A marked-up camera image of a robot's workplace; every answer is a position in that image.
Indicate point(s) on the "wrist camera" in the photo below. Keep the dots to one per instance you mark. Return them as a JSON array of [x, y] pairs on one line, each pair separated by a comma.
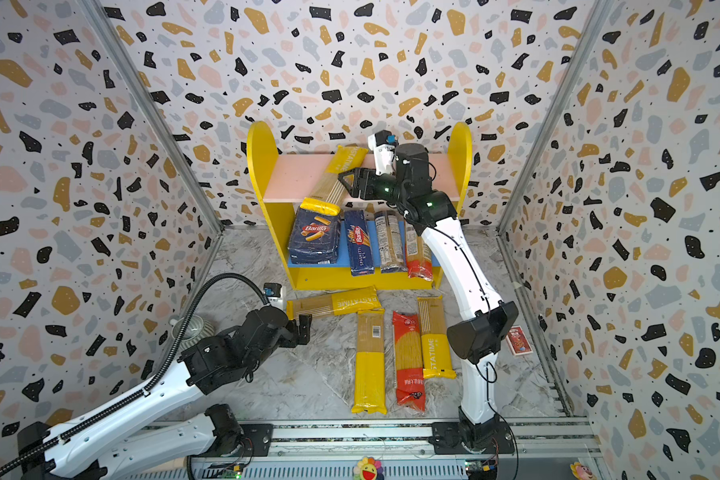
[[383, 145], [274, 292]]

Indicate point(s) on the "aluminium corner post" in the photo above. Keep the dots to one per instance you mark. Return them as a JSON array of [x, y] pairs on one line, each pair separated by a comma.
[[95, 15], [592, 27]]

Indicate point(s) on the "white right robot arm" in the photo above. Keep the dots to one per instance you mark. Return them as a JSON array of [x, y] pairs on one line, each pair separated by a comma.
[[485, 318]]

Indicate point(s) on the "red bottom spaghetti bag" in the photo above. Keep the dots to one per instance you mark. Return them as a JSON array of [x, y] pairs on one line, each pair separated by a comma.
[[410, 389]]

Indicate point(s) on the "yellow Pastatime spaghetti bag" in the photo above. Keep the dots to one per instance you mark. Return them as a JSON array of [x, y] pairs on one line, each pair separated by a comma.
[[435, 347]]

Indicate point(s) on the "red spaghetti bag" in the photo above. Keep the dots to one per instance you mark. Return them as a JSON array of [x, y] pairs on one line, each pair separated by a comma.
[[418, 255], [410, 389]]

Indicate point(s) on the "yellow shelf unit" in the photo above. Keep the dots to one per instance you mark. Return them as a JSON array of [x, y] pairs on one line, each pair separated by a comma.
[[281, 182]]

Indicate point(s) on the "dark label spaghetti bag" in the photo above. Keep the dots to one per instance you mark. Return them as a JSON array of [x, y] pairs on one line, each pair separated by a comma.
[[389, 242]]

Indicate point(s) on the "colourful toy at corner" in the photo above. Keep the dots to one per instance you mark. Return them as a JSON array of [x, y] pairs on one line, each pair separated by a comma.
[[582, 472]]

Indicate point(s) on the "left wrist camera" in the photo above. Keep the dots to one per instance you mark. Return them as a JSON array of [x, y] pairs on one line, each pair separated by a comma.
[[274, 292]]

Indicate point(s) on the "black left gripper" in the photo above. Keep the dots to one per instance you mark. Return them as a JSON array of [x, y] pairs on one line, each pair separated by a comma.
[[294, 336]]

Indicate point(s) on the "aluminium corner post left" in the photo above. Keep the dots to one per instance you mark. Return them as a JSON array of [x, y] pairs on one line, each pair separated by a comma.
[[95, 15]]

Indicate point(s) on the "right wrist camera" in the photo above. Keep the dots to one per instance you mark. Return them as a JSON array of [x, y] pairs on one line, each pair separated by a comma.
[[383, 145]]

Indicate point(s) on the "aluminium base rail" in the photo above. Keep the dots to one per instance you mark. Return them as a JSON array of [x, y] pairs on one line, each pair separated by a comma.
[[533, 448]]

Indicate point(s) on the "aluminium corner post right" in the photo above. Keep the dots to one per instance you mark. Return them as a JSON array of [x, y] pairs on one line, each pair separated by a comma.
[[592, 27]]

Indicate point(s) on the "smiling flower toy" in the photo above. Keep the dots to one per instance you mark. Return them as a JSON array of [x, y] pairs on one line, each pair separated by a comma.
[[368, 468]]

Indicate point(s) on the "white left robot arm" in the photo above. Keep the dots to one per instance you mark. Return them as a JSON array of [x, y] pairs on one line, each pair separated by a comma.
[[109, 442]]

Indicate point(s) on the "blue Barilla pasta box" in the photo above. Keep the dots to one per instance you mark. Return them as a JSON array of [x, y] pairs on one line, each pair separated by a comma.
[[314, 239]]

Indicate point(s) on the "yellow spaghetti bag front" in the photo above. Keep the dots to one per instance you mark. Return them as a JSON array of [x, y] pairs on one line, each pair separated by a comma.
[[327, 196]]

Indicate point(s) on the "yellow spaghetti bag crosswise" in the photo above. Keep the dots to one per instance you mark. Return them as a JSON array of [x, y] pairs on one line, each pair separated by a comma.
[[334, 304]]

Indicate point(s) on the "red card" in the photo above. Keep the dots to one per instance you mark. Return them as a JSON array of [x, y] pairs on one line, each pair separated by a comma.
[[518, 342]]

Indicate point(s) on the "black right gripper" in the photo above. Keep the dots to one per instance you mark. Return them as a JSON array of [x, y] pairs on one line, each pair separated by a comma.
[[360, 182]]

